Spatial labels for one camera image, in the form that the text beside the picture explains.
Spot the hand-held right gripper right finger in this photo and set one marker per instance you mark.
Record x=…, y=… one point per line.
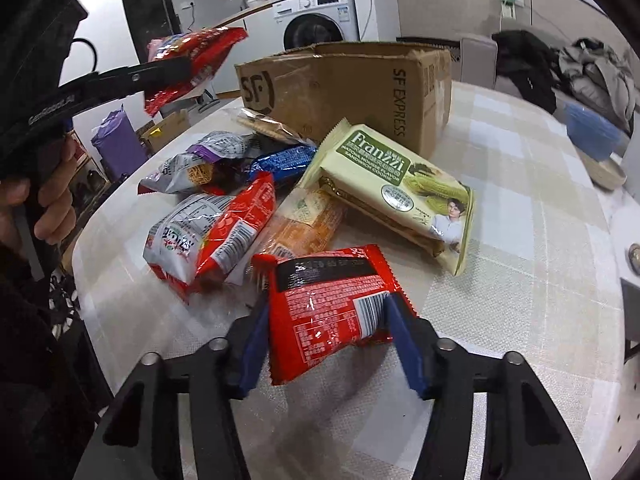
x=407, y=350

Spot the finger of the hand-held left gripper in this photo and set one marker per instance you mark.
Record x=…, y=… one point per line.
x=150, y=76

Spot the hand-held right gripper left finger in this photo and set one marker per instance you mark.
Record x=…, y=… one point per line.
x=255, y=355

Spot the red snack packet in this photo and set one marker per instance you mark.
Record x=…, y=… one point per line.
x=320, y=320
x=205, y=55

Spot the purple silver snack packet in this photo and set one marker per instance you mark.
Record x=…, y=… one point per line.
x=200, y=160

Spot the clear cracker biscuit packet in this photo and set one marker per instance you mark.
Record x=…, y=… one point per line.
x=265, y=127

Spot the white snack bag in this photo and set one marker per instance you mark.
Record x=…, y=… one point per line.
x=210, y=235

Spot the orange snack packet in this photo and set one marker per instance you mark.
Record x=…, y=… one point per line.
x=305, y=225

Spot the blue snack packet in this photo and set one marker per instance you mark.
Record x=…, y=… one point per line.
x=282, y=160

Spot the green cookie package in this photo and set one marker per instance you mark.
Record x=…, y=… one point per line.
x=390, y=185

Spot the brown cardboard box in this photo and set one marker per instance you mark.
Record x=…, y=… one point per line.
x=340, y=90

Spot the person's left forearm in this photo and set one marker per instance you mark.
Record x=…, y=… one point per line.
x=30, y=360

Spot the person's left hand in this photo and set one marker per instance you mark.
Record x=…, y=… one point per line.
x=57, y=195

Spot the small printed cardboard box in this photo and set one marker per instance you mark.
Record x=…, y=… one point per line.
x=165, y=132

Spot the dark glossy door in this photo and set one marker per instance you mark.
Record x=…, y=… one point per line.
x=147, y=5

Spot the purple bag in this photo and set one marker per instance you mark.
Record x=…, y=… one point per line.
x=117, y=145

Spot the white counter cabinet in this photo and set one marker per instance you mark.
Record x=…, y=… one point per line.
x=255, y=25

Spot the metal faucet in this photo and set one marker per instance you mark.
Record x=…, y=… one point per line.
x=239, y=0

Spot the white washing machine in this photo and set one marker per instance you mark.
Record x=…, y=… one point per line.
x=320, y=20

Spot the beige plate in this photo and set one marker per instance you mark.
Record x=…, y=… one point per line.
x=607, y=172

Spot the blue bowl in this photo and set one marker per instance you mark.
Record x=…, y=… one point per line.
x=592, y=130

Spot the grey sofa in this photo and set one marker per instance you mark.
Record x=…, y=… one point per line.
x=477, y=60

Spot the black jacket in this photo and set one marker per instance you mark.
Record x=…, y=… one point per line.
x=525, y=65

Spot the grey clothes pile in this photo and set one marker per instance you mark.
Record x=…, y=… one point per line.
x=595, y=80

